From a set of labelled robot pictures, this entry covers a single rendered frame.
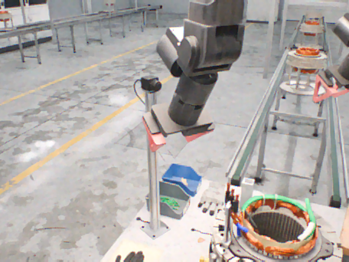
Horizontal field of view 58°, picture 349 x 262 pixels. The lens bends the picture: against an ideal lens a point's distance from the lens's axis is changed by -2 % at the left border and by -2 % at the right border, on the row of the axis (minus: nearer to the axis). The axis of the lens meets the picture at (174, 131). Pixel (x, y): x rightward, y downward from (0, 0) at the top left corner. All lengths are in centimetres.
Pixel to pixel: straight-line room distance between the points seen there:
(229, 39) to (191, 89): 10
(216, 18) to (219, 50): 4
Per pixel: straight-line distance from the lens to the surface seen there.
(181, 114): 55
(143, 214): 141
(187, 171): 159
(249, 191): 91
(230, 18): 46
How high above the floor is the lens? 168
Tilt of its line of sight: 26 degrees down
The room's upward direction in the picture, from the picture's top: straight up
